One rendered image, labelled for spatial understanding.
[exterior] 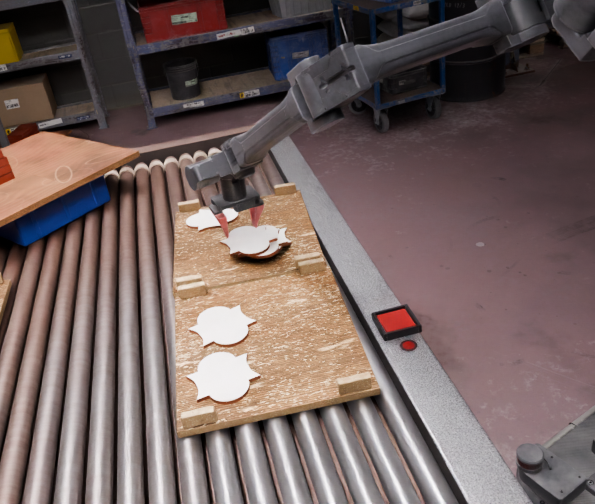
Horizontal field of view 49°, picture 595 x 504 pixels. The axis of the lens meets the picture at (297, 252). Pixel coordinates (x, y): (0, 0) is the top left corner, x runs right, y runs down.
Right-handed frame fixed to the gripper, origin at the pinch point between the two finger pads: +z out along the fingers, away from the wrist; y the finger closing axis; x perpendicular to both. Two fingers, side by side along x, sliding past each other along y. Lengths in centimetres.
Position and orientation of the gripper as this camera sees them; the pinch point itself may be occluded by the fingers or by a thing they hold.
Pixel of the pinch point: (240, 229)
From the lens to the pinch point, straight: 156.1
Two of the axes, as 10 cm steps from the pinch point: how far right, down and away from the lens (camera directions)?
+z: 1.1, 8.4, 5.3
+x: -4.3, -4.4, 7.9
